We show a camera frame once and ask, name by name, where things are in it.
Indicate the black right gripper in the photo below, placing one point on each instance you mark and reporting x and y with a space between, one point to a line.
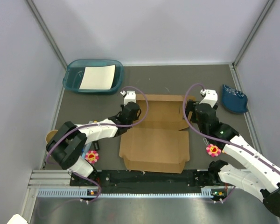
191 107

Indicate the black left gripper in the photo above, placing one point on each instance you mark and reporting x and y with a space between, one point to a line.
135 118

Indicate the brown cardboard box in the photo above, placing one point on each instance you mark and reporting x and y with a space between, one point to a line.
160 143

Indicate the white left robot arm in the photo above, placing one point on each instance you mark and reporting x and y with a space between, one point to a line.
67 144

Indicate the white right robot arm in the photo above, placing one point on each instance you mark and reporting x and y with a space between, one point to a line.
263 177

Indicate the blue leaf-shaped dish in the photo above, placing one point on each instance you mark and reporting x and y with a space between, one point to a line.
234 100

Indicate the pink flower toy right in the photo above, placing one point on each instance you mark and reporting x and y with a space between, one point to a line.
213 150

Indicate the pink flower toy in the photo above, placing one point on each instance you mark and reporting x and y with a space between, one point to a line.
92 156
213 150

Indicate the white paper sheet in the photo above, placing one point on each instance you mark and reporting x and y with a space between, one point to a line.
98 78

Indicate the pink and black marker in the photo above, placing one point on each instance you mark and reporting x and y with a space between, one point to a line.
96 145

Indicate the small white-blue object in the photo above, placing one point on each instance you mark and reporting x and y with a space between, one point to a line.
86 149

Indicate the pink flower toy left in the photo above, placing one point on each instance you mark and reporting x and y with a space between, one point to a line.
92 156

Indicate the teal plastic tub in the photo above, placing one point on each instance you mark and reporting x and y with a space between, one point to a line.
75 71

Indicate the beige ceramic mug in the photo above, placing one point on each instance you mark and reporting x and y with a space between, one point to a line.
48 138

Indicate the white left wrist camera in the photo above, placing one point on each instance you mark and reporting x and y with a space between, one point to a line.
128 96

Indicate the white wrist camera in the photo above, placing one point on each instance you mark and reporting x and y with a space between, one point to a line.
128 96
210 97

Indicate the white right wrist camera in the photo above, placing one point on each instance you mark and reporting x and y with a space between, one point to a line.
210 97

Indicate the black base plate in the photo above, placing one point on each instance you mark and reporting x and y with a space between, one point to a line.
142 182

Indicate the grey slotted cable duct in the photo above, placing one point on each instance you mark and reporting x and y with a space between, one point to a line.
87 193

